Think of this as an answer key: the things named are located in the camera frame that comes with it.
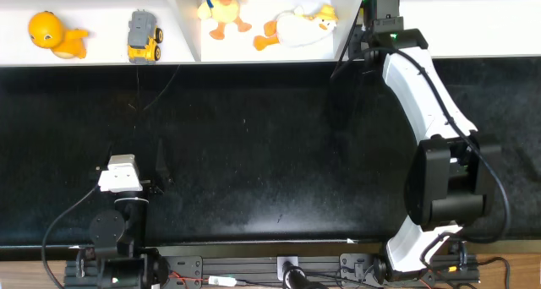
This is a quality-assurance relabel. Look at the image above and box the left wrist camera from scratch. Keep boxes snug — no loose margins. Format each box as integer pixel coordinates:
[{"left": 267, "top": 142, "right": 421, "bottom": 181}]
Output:
[{"left": 97, "top": 153, "right": 145, "bottom": 194}]

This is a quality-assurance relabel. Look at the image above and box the white plush duck yellow hat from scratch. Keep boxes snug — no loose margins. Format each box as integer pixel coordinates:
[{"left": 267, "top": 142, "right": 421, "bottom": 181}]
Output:
[{"left": 253, "top": 3, "right": 340, "bottom": 52}]

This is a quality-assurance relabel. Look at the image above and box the grey and yellow toy truck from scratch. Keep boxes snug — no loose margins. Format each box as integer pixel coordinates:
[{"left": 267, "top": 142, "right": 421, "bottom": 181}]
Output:
[{"left": 127, "top": 9, "right": 165, "bottom": 66}]

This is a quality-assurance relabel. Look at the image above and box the white shelf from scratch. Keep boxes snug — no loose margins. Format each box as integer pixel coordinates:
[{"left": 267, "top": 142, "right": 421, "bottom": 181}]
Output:
[{"left": 0, "top": 0, "right": 541, "bottom": 68}]

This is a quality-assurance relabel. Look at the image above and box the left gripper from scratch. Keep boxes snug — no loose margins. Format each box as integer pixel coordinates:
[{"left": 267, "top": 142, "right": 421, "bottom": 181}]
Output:
[{"left": 100, "top": 137, "right": 174, "bottom": 196}]

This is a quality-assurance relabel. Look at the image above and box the mounting rail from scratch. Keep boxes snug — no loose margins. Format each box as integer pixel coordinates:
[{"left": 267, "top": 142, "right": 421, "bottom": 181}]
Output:
[{"left": 63, "top": 246, "right": 512, "bottom": 289}]

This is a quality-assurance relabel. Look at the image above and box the yellow rubber duck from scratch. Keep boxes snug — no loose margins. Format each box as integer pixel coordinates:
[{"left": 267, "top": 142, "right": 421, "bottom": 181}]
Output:
[{"left": 27, "top": 10, "right": 90, "bottom": 61}]

